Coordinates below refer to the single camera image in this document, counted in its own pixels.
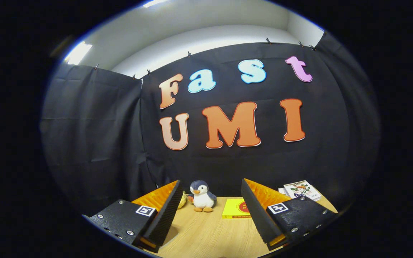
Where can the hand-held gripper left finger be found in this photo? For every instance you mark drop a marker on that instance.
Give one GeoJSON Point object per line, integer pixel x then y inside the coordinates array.
{"type": "Point", "coordinates": [165, 218]}

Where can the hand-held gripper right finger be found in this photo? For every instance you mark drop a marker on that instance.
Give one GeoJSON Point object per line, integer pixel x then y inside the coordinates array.
{"type": "Point", "coordinates": [255, 211]}

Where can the yellow book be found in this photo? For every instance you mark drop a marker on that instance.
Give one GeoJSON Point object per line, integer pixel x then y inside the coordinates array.
{"type": "Point", "coordinates": [233, 208]}

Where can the yellow round plush toy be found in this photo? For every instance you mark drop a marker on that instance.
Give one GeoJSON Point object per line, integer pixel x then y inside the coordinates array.
{"type": "Point", "coordinates": [182, 200]}

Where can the penguin plush toy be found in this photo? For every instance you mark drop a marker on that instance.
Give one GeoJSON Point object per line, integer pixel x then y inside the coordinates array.
{"type": "Point", "coordinates": [202, 199]}

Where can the white book with illustrated cover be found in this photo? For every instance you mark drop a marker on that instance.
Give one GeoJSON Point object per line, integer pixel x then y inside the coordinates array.
{"type": "Point", "coordinates": [301, 189]}

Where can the black backdrop cloth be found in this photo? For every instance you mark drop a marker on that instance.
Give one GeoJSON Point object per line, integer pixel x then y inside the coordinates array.
{"type": "Point", "coordinates": [95, 136]}

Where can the row of black cloth clips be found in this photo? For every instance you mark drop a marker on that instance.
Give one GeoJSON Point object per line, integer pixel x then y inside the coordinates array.
{"type": "Point", "coordinates": [268, 41]}

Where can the ceiling light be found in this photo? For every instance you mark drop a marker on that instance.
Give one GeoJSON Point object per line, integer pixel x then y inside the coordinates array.
{"type": "Point", "coordinates": [78, 53]}
{"type": "Point", "coordinates": [154, 3]}

